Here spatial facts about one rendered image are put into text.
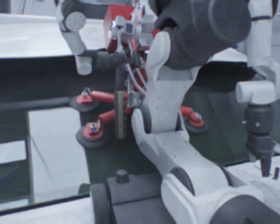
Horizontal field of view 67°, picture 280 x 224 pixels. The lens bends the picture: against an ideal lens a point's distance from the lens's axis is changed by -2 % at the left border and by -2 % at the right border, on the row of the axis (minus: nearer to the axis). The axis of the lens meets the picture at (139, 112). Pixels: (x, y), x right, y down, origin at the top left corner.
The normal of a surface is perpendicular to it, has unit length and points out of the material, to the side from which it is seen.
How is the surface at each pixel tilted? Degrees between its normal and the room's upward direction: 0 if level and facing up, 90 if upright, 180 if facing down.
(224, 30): 76
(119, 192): 45
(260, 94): 89
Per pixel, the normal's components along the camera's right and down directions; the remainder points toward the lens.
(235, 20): 0.29, -0.04
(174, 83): 0.26, 0.62
